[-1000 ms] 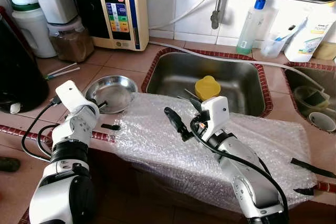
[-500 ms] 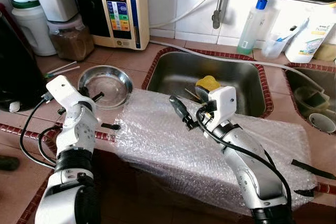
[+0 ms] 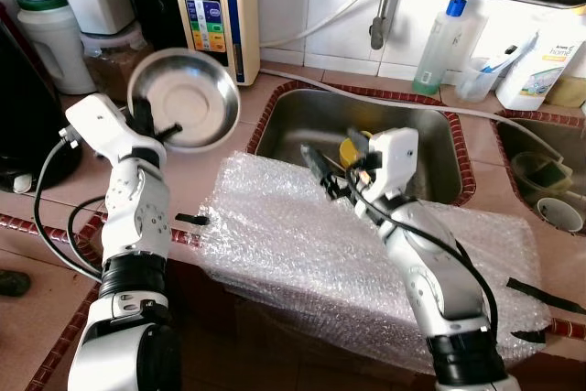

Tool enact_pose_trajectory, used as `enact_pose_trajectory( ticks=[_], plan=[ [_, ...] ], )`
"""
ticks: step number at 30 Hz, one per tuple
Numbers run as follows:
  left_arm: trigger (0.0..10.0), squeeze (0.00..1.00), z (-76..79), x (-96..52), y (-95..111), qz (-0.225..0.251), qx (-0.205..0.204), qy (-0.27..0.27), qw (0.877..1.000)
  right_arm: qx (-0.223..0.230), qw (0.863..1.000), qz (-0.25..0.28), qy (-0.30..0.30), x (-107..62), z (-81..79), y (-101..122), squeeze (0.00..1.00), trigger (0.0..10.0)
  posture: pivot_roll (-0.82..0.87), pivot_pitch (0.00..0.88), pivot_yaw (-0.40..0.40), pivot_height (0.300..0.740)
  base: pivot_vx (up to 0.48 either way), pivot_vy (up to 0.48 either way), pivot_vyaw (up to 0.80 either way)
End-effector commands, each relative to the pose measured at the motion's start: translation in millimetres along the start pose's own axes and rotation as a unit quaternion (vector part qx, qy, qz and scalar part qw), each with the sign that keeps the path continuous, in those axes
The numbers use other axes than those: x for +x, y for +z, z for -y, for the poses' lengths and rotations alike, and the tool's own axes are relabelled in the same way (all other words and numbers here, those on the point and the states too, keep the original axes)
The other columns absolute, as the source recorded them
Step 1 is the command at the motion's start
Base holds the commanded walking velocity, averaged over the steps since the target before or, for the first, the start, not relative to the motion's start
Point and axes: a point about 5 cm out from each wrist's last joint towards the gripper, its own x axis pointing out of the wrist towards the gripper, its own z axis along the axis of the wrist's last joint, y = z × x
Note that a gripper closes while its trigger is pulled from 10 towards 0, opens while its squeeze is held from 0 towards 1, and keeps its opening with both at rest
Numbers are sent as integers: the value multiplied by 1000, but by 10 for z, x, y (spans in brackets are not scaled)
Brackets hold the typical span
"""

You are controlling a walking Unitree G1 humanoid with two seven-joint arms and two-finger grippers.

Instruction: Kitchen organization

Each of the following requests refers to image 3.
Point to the stainless steel sink basin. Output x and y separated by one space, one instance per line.
302 125
540 139

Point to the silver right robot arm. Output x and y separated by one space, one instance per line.
430 272

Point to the beige water ionizer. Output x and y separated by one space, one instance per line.
206 6

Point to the white mug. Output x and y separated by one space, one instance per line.
558 215

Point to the white detergent bottle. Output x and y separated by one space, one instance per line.
540 70

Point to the clear bubble wrap sheet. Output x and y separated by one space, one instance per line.
302 254

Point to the yellow sponge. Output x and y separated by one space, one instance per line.
569 93

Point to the short black tape strip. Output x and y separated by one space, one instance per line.
190 219
531 337

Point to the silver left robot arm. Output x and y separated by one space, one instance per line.
137 217

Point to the chrome wall tap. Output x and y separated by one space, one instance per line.
380 16

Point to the white jug green band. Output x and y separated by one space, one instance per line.
55 52

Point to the stainless steel dish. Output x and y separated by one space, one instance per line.
192 93

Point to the small bowl green sponge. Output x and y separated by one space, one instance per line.
545 176

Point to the black round kettle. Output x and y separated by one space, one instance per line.
27 107

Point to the glass jar brown powder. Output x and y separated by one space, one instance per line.
105 61

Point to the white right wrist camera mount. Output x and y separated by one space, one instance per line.
394 157

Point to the long black tape strip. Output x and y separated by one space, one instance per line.
545 297

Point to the blue white toothbrush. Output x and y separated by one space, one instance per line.
508 54

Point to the yellow plastic bowl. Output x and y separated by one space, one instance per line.
351 155

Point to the clear plastic cup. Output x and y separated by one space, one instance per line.
476 87

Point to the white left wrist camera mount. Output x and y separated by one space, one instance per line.
101 125

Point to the soap bottle blue cap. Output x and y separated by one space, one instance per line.
438 52

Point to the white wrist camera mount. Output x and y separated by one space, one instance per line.
394 157
101 125

